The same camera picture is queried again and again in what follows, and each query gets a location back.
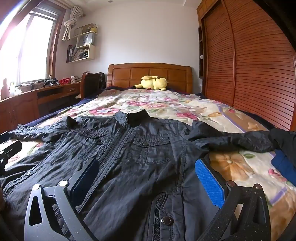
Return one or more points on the wooden louvred wardrobe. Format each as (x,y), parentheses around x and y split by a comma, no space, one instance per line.
(254,69)

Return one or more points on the wooden chair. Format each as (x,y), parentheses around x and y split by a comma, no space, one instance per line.
(92,83)

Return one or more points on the row of binders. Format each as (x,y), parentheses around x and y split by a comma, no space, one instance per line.
(70,53)

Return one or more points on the black cloth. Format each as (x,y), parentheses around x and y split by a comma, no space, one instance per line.
(284,139)

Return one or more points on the window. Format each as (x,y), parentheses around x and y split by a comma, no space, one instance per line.
(30,46)

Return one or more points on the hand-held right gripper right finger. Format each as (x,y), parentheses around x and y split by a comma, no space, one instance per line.
(208,183)

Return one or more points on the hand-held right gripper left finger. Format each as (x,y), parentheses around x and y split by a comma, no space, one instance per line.
(85,178)

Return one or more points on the floral blanket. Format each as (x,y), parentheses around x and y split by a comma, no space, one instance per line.
(161,102)

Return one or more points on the wooden desk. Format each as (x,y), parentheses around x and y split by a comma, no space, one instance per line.
(20,104)

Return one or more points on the dark navy pants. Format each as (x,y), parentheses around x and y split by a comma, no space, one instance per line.
(138,173)

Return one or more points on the tied beige curtain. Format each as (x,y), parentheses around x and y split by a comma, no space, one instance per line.
(71,23)

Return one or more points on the white wall shelf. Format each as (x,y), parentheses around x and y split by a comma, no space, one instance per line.
(91,52)

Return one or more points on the white paper bag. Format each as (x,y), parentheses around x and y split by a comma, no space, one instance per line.
(85,39)

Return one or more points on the black tools on desk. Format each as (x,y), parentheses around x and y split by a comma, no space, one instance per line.
(52,82)

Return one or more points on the red basket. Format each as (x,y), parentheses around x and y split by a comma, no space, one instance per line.
(64,81)

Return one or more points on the small white box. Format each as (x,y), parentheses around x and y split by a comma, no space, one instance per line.
(73,79)

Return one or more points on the wooden headboard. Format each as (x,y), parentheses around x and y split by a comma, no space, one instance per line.
(138,74)

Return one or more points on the yellow plush toy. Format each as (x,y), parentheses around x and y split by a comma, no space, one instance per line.
(152,83)

